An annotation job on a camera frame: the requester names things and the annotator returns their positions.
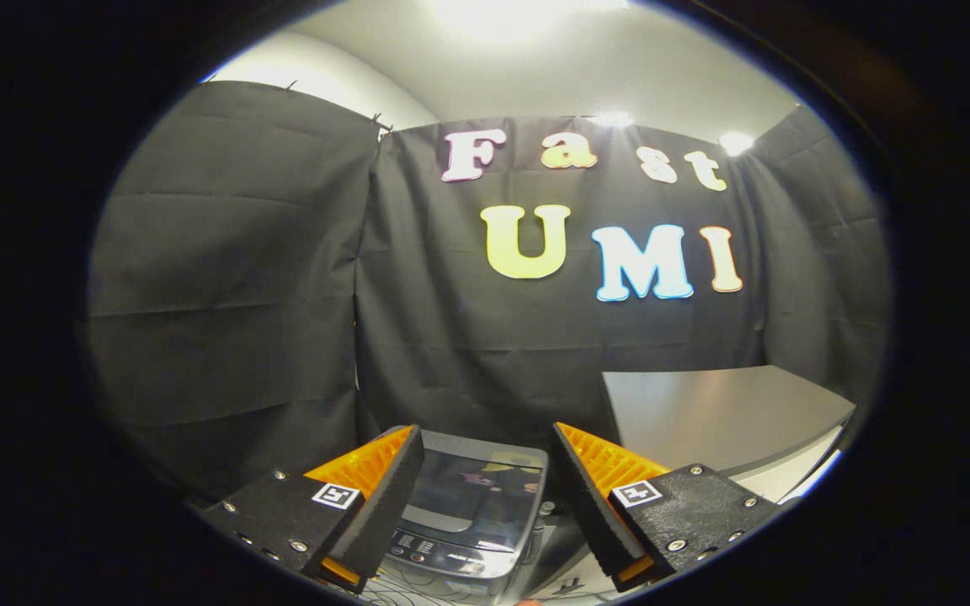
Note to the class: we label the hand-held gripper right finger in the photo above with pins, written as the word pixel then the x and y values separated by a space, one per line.
pixel 590 505

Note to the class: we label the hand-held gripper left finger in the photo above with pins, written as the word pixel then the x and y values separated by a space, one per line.
pixel 384 505

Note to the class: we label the grey washing machine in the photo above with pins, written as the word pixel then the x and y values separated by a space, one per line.
pixel 443 554

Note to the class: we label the dark washing machine lid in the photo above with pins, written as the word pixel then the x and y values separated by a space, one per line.
pixel 485 488

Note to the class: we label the beige cabinet with grey top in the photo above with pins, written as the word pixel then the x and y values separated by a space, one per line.
pixel 721 412

